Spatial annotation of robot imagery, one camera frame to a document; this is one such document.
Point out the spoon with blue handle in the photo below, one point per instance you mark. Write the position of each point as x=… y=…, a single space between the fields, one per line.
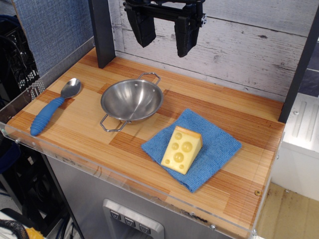
x=41 y=120

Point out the silver dispenser panel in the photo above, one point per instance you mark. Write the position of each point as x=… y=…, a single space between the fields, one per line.
x=125 y=223

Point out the blue folded towel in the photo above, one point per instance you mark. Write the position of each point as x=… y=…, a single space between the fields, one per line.
x=218 y=148

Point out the dark vertical post right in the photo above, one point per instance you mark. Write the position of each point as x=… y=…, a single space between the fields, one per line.
x=301 y=69

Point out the yellow object with black mesh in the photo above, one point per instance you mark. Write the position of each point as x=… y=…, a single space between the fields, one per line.
x=20 y=231

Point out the yellow cheese wedge toy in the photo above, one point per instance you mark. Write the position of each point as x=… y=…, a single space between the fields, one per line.
x=182 y=149

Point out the black plastic crate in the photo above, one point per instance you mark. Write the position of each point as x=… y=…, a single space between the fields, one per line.
x=18 y=69

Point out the steel bowl with handles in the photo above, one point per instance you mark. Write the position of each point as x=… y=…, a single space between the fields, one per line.
x=132 y=100

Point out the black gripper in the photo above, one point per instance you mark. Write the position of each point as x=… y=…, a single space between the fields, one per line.
x=187 y=14

